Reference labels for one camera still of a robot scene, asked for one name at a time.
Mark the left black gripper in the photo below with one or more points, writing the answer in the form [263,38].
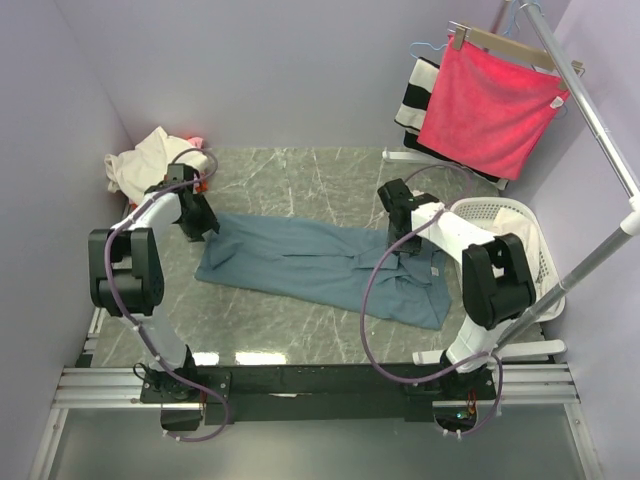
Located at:
[208,221]

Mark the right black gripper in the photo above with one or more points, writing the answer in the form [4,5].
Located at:
[412,247]

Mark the blue t shirt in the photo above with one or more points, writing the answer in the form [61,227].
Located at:
[342,267]

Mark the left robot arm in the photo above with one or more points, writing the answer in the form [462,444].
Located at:
[125,272]

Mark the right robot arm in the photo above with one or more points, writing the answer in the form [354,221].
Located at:
[497,285]

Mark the pink folded t shirt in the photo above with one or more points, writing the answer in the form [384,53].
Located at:
[196,142]

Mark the white laundry basket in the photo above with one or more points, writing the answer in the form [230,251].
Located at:
[481,211]

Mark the cream folded t shirt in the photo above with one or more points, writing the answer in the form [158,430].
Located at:
[134,171]

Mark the white t shirt in basket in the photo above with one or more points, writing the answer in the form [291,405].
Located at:
[511,221]

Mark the red towel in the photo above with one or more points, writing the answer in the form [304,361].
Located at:
[487,113]

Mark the black white striped cloth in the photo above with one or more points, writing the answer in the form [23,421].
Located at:
[414,105]

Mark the black base beam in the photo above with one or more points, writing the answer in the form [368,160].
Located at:
[302,393]

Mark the wooden clip hanger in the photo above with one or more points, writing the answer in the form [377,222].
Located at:
[533,56]

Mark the blue wire hanger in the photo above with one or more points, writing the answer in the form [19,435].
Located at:
[426,50]

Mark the aluminium rail frame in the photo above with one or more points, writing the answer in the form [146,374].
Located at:
[533,429]

